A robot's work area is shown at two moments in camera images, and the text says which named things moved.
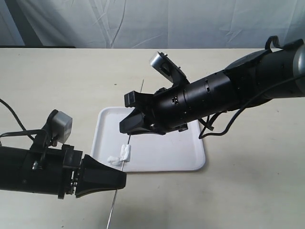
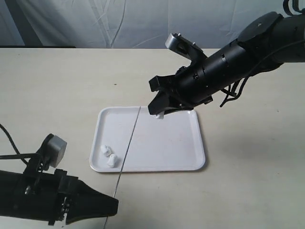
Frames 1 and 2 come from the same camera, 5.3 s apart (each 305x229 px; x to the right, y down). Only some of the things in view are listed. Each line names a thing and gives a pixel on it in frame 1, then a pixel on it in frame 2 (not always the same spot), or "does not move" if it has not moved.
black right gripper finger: (97, 175) to (91, 203)
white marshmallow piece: (116, 161) to (106, 150)
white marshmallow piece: (125, 152) to (113, 160)
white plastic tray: (180, 151) does not move
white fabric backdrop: (149, 24) does not move
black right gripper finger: (80, 191) to (70, 218)
